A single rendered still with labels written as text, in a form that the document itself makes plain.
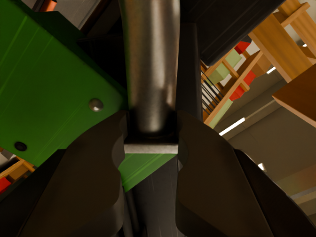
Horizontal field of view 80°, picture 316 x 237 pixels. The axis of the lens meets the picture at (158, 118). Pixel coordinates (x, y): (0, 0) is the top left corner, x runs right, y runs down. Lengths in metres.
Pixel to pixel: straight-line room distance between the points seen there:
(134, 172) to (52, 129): 0.08
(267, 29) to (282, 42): 0.08
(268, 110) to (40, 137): 7.53
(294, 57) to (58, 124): 0.91
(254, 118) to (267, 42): 6.76
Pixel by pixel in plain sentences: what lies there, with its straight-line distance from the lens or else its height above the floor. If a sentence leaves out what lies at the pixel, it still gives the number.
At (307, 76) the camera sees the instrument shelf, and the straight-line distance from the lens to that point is 0.72.
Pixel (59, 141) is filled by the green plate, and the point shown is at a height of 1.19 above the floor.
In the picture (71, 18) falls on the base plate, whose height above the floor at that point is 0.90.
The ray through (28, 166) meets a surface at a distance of 5.92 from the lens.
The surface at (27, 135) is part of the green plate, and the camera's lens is 0.19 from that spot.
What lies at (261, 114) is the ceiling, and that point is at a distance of 7.62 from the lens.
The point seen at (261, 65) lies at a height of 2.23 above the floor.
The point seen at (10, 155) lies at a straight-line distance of 0.42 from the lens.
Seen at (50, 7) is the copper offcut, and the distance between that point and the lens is 0.56.
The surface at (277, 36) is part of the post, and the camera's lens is 0.94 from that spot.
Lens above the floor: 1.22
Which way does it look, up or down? 7 degrees up
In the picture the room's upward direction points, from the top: 136 degrees clockwise
